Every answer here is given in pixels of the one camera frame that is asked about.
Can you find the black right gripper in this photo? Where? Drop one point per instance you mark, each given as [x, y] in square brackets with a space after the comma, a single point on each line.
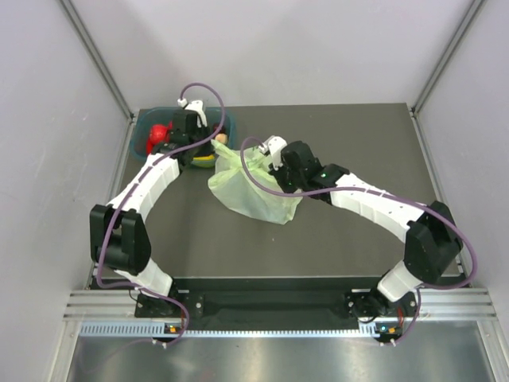
[277, 175]

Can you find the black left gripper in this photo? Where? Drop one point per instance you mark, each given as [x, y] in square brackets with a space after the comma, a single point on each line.
[206, 150]

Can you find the light green plastic bag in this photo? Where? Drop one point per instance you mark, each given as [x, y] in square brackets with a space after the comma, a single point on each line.
[232, 187]

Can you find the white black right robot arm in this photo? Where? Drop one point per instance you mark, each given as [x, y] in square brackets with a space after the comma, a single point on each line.
[430, 243]

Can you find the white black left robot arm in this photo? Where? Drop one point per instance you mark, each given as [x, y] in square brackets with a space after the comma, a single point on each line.
[120, 243]

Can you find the beige fake mushroom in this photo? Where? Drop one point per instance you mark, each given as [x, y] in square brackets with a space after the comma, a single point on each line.
[222, 138]

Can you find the yellow fake mango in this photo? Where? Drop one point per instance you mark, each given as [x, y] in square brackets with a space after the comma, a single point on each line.
[204, 162]

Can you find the red fake chili pepper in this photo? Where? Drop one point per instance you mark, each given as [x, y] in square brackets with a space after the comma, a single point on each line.
[149, 147]

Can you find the teal plastic basket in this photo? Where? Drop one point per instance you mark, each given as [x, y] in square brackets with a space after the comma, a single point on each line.
[163, 115]

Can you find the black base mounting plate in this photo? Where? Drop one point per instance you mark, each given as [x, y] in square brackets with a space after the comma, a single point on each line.
[240, 304]

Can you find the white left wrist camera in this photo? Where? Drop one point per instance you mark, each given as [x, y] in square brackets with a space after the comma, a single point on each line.
[196, 106]

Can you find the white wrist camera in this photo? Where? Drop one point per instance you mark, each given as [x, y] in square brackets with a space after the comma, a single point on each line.
[196, 106]
[273, 147]

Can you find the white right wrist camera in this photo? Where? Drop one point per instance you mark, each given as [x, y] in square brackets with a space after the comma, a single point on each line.
[273, 147]

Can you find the grey slotted cable duct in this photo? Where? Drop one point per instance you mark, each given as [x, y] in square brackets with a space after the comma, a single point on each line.
[167, 330]

